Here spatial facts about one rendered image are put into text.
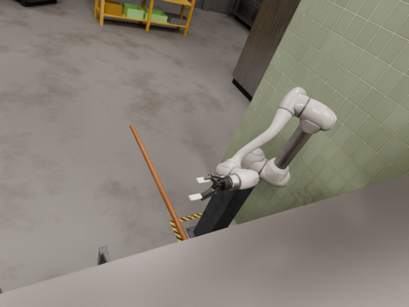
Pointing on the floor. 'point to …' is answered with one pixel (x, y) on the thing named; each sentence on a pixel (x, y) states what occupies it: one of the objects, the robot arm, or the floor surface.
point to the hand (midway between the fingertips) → (195, 189)
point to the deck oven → (262, 44)
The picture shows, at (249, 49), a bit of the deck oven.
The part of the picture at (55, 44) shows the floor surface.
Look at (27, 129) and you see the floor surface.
